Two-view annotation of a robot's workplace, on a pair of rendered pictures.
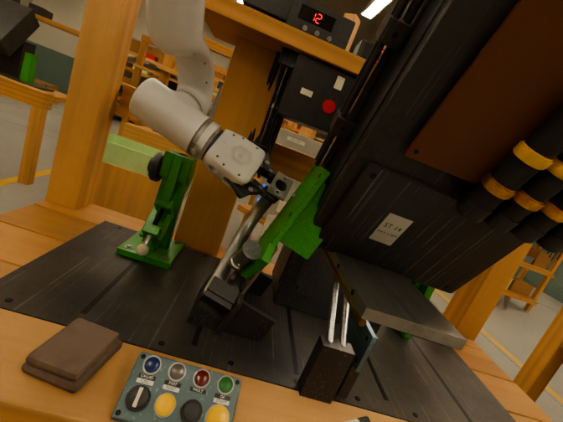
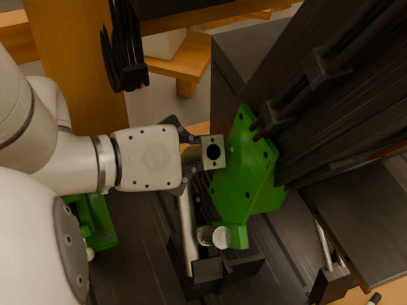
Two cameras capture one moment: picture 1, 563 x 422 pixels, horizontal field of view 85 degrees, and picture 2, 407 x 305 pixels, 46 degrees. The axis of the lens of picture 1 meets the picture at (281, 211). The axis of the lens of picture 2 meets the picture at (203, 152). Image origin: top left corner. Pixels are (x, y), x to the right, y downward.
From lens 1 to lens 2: 0.53 m
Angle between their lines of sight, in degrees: 38
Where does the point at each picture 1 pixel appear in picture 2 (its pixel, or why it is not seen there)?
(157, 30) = not seen: hidden behind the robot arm
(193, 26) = (51, 140)
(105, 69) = not seen: outside the picture
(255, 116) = (95, 9)
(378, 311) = (379, 282)
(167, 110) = (51, 184)
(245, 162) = (165, 163)
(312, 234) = (275, 193)
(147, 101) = not seen: hidden behind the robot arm
